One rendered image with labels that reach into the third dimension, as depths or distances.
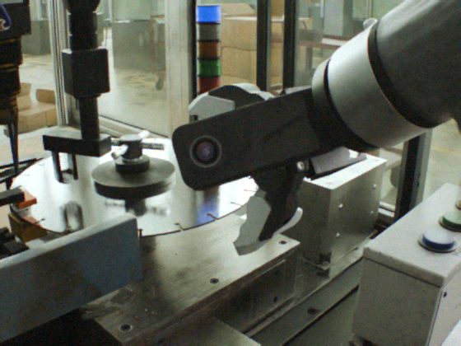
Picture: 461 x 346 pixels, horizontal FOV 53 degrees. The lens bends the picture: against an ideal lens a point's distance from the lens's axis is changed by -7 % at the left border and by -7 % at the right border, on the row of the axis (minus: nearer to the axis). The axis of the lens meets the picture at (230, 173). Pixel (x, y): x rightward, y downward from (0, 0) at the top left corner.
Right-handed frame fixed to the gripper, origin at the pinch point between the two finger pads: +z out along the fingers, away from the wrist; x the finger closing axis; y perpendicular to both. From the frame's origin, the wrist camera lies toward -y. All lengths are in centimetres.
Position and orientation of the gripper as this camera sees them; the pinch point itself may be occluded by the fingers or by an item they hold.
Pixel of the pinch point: (207, 182)
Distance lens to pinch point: 47.9
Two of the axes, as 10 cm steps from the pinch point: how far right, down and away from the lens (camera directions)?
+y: 8.1, -2.1, 5.4
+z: -4.8, 2.8, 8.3
